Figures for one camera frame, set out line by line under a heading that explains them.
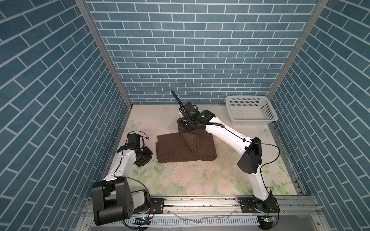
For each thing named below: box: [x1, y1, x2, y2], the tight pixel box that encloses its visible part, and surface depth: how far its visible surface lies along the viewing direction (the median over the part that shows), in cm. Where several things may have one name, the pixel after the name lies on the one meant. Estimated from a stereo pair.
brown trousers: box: [155, 130, 218, 164], surface depth 90 cm
